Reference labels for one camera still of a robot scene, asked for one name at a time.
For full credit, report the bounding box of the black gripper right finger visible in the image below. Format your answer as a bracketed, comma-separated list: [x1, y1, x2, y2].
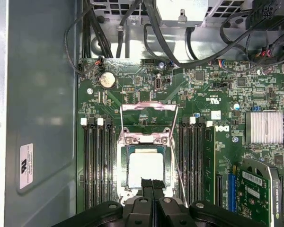
[152, 179, 267, 227]

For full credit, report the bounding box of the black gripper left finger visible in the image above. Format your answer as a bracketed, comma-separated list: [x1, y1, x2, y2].
[51, 177, 155, 227]

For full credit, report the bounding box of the silver CPU chip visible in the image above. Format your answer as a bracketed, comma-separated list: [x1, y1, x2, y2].
[125, 144, 168, 191]

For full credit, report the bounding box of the metal socket cover frame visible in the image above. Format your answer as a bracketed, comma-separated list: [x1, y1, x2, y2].
[120, 101, 178, 145]

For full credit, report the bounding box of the CPU socket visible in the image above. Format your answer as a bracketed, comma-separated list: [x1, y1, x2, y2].
[115, 132, 173, 204]

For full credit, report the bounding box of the thin metal locking lever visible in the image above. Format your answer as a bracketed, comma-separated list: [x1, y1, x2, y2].
[169, 131, 189, 208]

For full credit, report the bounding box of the RAM slot with white clips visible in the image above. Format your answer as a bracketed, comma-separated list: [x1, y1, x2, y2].
[204, 120, 216, 206]
[97, 117, 107, 204]
[188, 116, 197, 204]
[80, 117, 90, 211]

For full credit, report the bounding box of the black expansion slot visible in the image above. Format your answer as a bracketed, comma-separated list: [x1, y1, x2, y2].
[216, 175, 223, 213]

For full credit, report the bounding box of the blue expansion slot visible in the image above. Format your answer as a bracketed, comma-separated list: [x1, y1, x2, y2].
[228, 170, 236, 213]

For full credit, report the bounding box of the white certification sticker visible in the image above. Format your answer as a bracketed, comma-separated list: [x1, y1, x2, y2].
[19, 142, 35, 190]

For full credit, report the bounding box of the green motherboard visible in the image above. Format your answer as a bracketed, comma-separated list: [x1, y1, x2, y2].
[77, 58, 284, 227]

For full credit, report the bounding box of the silver finned heatsink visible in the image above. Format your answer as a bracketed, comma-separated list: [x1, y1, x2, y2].
[245, 111, 284, 145]

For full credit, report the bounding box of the internal USB port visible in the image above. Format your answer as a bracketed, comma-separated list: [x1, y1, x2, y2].
[153, 77, 162, 92]

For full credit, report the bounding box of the silver coin battery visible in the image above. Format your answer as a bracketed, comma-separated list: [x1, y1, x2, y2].
[98, 71, 116, 89]

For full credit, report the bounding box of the black PC case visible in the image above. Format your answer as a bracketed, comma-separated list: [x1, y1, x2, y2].
[0, 0, 284, 227]

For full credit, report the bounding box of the silver metal drive cage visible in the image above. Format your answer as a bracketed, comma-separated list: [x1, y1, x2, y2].
[89, 0, 254, 61]

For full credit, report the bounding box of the black power connector plug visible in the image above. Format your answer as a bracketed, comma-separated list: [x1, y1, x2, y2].
[247, 0, 276, 29]

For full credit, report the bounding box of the black internal cable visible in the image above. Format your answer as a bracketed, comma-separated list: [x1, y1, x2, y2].
[62, 8, 92, 77]
[115, 7, 138, 59]
[91, 9, 114, 59]
[186, 26, 199, 60]
[143, 22, 284, 68]

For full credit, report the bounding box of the thick sleeved cable bundle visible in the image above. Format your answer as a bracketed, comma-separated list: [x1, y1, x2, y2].
[246, 30, 284, 67]

